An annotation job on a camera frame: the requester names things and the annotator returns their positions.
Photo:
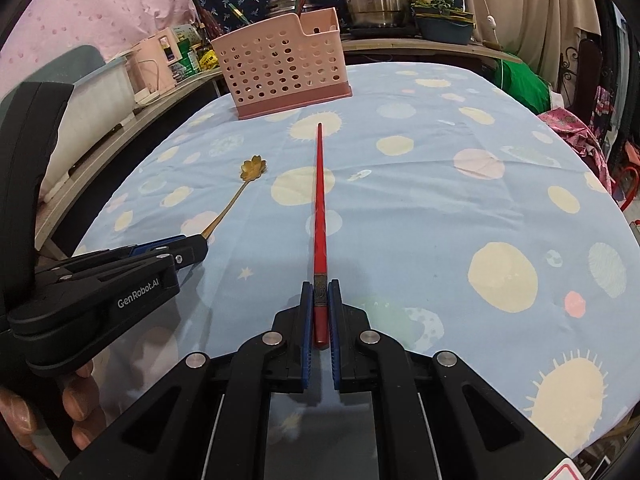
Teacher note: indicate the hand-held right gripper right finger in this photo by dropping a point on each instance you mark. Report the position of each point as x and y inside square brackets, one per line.
[335, 340]

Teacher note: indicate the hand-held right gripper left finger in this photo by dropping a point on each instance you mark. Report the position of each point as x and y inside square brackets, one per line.
[306, 340]

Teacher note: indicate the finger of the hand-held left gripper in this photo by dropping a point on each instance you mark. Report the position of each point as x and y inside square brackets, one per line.
[150, 247]
[192, 250]

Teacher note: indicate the gold flower spoon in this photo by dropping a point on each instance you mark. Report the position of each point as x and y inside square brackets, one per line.
[253, 167]

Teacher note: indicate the pink plastic utensil basket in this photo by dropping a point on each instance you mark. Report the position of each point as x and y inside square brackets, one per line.
[280, 70]

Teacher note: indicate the dark red chopstick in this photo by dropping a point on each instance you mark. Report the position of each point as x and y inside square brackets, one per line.
[194, 0]

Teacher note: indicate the person's left hand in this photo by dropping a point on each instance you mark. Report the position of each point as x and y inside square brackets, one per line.
[80, 405]

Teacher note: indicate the white dish rack grey lid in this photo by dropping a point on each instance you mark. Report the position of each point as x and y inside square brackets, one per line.
[95, 90]

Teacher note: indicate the white power strip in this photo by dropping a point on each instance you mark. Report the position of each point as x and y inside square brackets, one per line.
[144, 96]

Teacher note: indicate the pink appliance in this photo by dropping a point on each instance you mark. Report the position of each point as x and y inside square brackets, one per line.
[150, 67]

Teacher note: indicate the blue dotted blanket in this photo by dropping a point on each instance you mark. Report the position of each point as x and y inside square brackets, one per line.
[450, 210]

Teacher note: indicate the pink dotted cloth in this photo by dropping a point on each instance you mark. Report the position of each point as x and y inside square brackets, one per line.
[100, 10]

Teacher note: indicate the yellow packet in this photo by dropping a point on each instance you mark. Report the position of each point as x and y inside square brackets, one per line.
[208, 61]

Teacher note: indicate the green packet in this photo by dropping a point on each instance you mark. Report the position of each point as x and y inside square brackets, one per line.
[186, 52]

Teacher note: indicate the dark sauce bottle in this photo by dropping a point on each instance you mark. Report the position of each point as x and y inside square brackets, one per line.
[205, 37]

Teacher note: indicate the white card red border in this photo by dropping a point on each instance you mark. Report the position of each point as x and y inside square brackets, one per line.
[570, 471]

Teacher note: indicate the black induction cooker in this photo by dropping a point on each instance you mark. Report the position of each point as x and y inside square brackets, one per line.
[382, 31]

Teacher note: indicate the green bag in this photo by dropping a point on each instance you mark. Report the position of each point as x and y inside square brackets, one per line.
[520, 85]

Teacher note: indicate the pink shiny cloth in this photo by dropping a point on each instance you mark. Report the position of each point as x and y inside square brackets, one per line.
[575, 135]

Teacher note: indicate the blue planter with plant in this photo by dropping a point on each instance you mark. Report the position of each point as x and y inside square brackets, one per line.
[445, 32]

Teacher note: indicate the hanging clothes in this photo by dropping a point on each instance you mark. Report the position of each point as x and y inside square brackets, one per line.
[620, 100]

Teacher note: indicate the beige curtain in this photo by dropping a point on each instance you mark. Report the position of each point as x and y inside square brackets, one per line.
[540, 20]

